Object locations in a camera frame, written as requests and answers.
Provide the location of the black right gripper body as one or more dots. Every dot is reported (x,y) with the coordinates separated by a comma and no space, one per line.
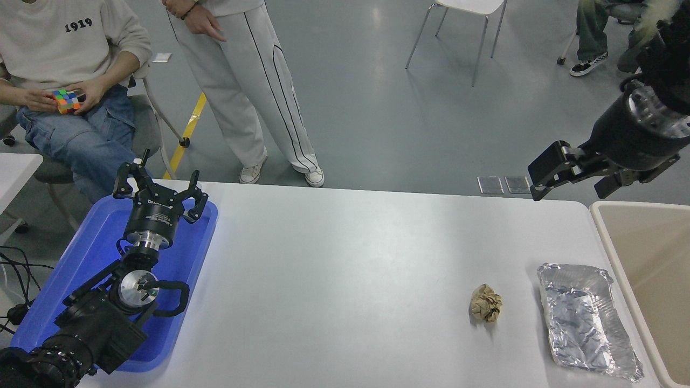
(628,143)

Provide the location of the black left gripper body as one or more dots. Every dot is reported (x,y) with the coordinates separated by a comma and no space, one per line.
(153,218)

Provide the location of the multicolour puzzle cube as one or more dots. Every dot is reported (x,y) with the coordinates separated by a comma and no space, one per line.
(66,101)

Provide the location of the foil plate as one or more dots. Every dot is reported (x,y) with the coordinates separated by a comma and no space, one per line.
(582,323)

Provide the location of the person's left forearm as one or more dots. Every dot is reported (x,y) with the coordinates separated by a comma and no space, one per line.
(119,70)

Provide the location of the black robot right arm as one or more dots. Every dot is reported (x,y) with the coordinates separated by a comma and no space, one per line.
(668,59)

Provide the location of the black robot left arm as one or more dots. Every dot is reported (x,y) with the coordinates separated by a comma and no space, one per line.
(97,323)

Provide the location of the person's left hand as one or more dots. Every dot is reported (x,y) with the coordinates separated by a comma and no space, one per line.
(94,91)

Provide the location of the person's right hand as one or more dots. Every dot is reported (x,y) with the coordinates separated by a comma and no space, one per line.
(205,21)
(42,99)

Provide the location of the blue plastic tray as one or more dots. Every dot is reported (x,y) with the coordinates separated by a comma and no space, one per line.
(183,258)

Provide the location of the grey swivel chair white legs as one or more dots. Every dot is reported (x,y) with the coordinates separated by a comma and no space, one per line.
(145,124)

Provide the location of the yellow floor tape line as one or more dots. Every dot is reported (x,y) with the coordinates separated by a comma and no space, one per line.
(188,129)

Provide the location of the large pale bin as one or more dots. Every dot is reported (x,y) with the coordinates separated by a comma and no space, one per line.
(647,253)

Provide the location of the person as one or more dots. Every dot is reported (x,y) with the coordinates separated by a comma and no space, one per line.
(59,48)
(590,32)
(242,81)

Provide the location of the small white table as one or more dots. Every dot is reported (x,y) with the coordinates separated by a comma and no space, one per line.
(16,172)

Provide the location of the crumpled tan paper ball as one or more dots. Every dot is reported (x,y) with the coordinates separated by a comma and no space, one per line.
(486,304)

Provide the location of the white chair with metal legs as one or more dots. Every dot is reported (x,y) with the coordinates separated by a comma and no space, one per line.
(474,4)

